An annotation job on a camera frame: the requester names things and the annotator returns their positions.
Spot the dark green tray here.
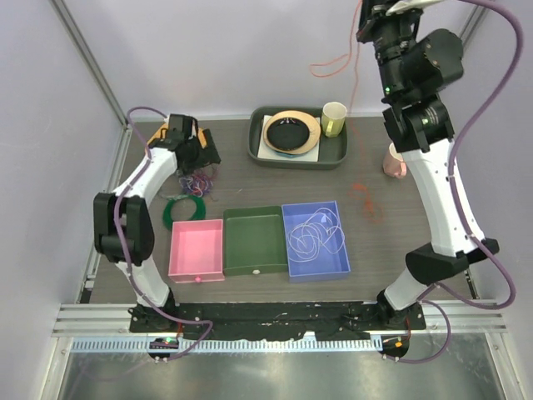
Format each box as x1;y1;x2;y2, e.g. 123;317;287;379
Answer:
248;106;349;170

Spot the white cable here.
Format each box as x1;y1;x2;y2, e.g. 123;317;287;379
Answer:
286;206;347;263

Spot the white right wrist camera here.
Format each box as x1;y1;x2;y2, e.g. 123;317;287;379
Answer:
386;0;443;16

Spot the aluminium corner post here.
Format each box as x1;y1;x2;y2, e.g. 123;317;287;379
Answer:
49;0;127;128
460;5;487;47

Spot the blue box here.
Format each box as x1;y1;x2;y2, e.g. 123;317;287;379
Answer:
281;201;351;283

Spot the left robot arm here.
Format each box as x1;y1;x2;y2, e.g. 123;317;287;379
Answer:
93;113;221;333

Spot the aluminium front rail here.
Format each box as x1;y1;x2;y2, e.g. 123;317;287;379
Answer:
52;300;507;337

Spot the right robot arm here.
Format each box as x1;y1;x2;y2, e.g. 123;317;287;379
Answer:
356;1;500;329

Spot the white slotted cable duct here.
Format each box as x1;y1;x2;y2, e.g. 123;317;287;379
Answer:
71;333;382;354

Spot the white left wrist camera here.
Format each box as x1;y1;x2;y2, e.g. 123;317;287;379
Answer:
166;113;198;141

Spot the wooden cutting board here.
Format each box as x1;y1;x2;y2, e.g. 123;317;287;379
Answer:
147;123;207;148

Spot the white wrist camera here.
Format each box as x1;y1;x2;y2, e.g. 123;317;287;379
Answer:
386;0;443;16
166;113;198;141

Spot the aluminium corner post left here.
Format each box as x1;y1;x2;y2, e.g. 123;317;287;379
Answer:
49;0;127;128

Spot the white square plate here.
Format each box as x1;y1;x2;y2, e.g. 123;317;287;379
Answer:
257;119;320;162

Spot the pink box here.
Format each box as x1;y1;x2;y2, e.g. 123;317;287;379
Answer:
168;219;225;283

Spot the aluminium corner post right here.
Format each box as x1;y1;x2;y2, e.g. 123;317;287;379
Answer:
460;5;487;47

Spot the orange cable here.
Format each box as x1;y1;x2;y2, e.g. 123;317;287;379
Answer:
308;0;384;224

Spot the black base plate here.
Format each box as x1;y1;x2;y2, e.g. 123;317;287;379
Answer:
127;301;426;342

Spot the pink mug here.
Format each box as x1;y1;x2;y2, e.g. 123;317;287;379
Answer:
382;143;407;179

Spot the green cable coil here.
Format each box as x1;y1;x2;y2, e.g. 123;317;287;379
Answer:
162;194;208;231

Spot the green box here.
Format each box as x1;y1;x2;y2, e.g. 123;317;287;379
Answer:
223;206;288;277

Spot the black and tan plate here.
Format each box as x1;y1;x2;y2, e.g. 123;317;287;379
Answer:
262;110;321;156

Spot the yellow mug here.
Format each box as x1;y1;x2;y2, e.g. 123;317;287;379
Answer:
321;102;347;138

